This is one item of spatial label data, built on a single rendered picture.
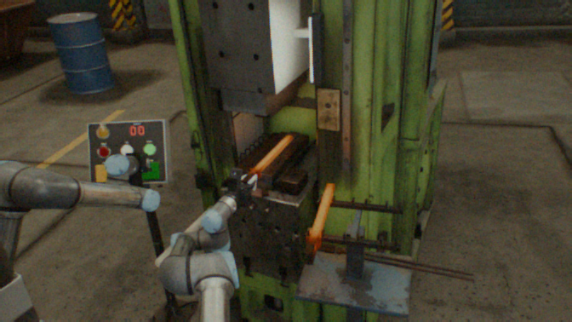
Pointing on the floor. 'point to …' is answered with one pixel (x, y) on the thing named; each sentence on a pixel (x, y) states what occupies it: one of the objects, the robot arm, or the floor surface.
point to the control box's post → (158, 244)
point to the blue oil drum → (82, 52)
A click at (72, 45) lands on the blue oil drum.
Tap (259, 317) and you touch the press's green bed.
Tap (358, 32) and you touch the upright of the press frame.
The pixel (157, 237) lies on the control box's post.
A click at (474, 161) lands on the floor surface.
